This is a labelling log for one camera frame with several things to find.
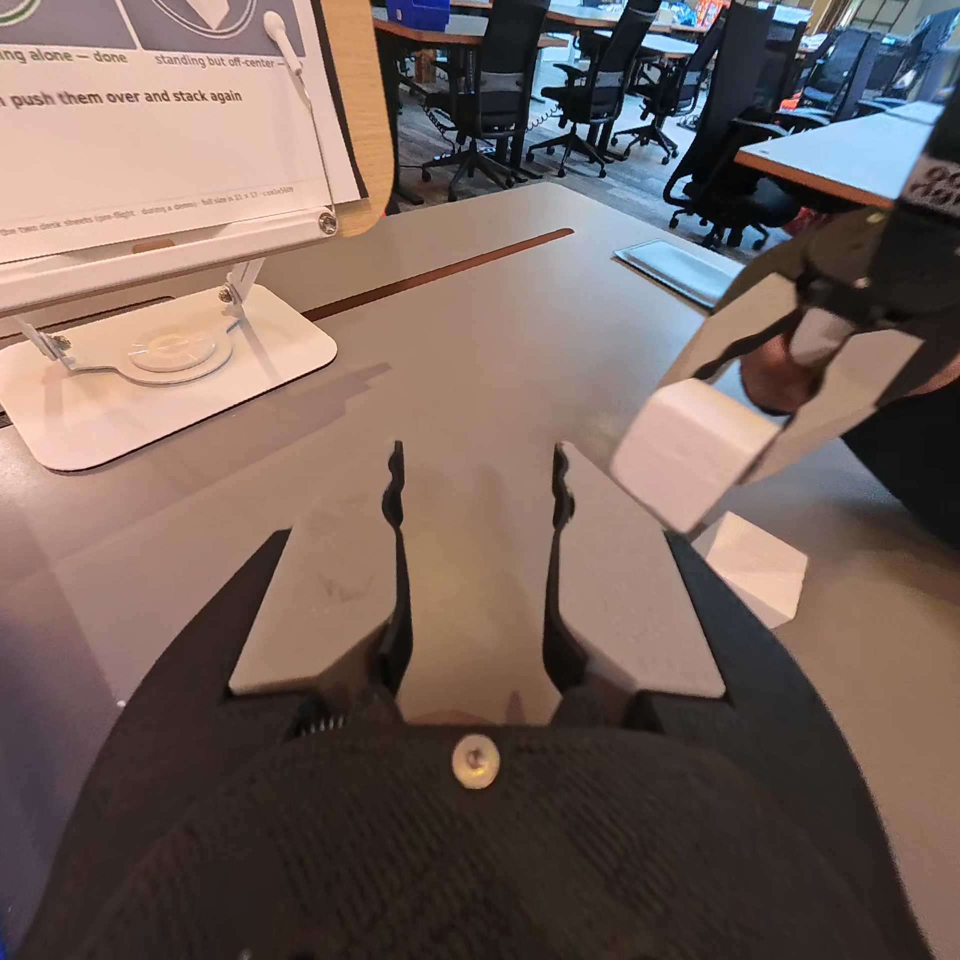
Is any white-topped desk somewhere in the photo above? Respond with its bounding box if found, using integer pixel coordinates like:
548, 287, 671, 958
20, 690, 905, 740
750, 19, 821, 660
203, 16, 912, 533
735, 112, 939, 210

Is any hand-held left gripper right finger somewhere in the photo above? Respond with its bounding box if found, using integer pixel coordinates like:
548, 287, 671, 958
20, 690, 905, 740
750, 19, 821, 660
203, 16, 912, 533
540, 441, 727, 727

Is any printed instruction sheet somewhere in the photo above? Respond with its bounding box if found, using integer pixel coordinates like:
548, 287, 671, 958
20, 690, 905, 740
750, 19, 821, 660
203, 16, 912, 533
0, 0, 370, 265

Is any black office chair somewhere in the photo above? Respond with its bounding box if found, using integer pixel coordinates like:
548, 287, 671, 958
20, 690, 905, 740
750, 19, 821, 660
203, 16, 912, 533
780, 30, 886, 136
663, 3, 810, 250
421, 0, 552, 202
613, 30, 725, 166
527, 7, 655, 181

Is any white document stand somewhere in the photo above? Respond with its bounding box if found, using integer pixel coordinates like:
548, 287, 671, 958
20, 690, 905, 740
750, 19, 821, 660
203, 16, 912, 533
0, 0, 396, 474

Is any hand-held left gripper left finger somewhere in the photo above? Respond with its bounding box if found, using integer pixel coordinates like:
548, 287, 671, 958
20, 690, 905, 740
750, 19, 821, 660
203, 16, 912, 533
227, 440, 415, 699

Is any person's right hand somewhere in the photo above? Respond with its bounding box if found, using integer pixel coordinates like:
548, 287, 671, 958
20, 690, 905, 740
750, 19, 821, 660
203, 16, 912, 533
741, 318, 822, 419

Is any white hard foam cube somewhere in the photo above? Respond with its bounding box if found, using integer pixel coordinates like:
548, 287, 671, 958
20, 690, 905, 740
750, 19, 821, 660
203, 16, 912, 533
693, 512, 810, 630
609, 378, 786, 535

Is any grey flat tray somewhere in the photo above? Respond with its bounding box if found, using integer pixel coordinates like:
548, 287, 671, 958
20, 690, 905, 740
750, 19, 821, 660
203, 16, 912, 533
613, 238, 745, 310

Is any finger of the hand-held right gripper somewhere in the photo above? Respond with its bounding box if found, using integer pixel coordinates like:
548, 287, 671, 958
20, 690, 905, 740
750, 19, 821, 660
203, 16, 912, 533
656, 270, 800, 393
738, 330, 926, 487

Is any person's right forearm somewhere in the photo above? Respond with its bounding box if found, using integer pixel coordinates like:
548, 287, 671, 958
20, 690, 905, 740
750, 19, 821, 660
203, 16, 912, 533
838, 375, 960, 530

